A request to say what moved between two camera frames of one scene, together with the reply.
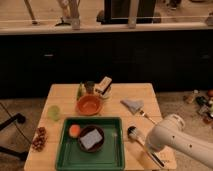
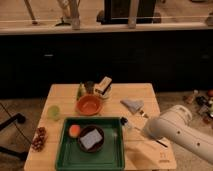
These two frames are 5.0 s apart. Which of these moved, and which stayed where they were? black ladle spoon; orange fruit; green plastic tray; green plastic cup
Moved: black ladle spoon
Stayed: orange fruit; green plastic cup; green plastic tray
